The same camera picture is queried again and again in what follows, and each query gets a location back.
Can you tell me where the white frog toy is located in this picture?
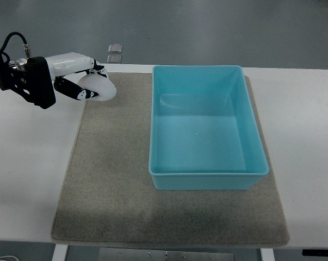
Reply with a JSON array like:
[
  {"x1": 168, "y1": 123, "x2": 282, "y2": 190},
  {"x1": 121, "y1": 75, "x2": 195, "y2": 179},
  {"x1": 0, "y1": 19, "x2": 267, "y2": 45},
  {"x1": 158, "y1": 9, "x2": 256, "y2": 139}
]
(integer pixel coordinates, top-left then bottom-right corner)
[{"x1": 77, "y1": 74, "x2": 117, "y2": 102}]

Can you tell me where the white table leg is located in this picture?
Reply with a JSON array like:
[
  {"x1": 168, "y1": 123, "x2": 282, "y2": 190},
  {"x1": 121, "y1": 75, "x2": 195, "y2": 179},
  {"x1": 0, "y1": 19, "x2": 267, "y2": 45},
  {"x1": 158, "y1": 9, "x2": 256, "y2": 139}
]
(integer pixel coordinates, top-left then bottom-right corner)
[
  {"x1": 260, "y1": 248, "x2": 275, "y2": 261},
  {"x1": 52, "y1": 244, "x2": 69, "y2": 261}
]

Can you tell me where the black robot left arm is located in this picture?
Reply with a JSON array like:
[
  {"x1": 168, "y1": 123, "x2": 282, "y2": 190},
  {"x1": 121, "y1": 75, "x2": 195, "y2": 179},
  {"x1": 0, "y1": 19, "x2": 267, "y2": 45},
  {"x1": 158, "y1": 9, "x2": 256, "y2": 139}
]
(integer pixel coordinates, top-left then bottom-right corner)
[{"x1": 0, "y1": 51, "x2": 33, "y2": 103}]

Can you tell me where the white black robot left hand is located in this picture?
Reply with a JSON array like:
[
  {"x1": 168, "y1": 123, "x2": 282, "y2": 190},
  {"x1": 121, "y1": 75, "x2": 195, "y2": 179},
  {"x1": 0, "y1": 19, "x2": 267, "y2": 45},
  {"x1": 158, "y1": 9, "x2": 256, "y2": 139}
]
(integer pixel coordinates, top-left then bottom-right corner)
[{"x1": 23, "y1": 52, "x2": 109, "y2": 109}]

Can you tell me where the white right table leg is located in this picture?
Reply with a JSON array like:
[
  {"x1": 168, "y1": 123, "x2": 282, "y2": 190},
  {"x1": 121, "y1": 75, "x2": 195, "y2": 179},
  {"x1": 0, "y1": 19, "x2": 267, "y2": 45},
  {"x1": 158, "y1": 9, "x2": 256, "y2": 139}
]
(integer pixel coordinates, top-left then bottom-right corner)
[{"x1": 260, "y1": 248, "x2": 275, "y2": 261}]

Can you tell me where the grey felt mat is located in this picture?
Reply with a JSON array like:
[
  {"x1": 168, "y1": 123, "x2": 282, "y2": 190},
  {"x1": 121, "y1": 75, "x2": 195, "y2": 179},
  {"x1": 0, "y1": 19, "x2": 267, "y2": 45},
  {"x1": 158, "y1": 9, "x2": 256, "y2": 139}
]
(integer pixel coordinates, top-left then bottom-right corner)
[{"x1": 51, "y1": 73, "x2": 290, "y2": 248}]

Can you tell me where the upper floor socket plate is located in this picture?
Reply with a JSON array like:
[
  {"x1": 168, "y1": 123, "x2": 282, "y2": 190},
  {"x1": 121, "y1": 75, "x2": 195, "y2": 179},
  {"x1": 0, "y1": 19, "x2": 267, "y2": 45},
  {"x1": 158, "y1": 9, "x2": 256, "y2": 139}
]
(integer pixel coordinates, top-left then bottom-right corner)
[{"x1": 108, "y1": 44, "x2": 123, "y2": 53}]

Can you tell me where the blue plastic box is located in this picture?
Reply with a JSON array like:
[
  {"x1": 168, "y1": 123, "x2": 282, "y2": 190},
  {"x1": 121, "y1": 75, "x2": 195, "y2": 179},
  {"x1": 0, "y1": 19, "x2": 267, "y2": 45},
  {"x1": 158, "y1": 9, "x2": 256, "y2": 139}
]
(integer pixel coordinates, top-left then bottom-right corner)
[{"x1": 148, "y1": 65, "x2": 269, "y2": 190}]

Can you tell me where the black table control panel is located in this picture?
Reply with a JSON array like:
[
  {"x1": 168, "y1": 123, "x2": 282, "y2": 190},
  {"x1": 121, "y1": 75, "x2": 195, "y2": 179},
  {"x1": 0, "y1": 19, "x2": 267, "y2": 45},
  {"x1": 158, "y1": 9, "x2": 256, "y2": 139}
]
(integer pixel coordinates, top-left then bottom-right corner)
[{"x1": 302, "y1": 249, "x2": 328, "y2": 257}]

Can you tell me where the lower floor socket plate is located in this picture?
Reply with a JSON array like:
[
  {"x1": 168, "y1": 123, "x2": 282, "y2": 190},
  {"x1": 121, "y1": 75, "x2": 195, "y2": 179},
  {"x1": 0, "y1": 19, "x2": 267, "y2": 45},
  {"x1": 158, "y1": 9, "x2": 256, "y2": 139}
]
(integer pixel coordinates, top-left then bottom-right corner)
[{"x1": 107, "y1": 54, "x2": 122, "y2": 64}]

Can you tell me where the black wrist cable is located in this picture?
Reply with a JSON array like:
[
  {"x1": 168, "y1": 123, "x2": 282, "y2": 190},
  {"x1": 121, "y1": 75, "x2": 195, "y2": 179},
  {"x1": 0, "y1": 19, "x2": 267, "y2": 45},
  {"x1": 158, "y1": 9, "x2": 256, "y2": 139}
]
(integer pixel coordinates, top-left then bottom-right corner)
[{"x1": 0, "y1": 32, "x2": 32, "y2": 59}]

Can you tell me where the metal table crossbar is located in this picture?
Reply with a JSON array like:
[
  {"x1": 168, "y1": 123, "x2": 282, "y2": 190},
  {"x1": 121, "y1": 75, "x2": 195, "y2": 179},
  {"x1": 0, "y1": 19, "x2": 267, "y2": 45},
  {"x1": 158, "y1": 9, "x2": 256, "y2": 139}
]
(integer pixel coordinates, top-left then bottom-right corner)
[{"x1": 98, "y1": 248, "x2": 235, "y2": 261}]

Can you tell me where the floor socket plate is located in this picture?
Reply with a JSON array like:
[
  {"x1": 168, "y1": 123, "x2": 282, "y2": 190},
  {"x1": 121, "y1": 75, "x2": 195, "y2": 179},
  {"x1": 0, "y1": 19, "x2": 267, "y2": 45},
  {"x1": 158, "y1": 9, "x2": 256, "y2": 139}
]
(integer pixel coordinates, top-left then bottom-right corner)
[
  {"x1": 107, "y1": 54, "x2": 122, "y2": 64},
  {"x1": 108, "y1": 44, "x2": 123, "y2": 53}
]

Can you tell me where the white left table leg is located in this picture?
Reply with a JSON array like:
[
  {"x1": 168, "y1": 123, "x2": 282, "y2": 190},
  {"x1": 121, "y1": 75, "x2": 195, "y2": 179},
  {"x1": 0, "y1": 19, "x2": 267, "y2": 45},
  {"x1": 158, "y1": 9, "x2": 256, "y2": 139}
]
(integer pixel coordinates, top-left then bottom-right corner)
[{"x1": 52, "y1": 244, "x2": 69, "y2": 261}]

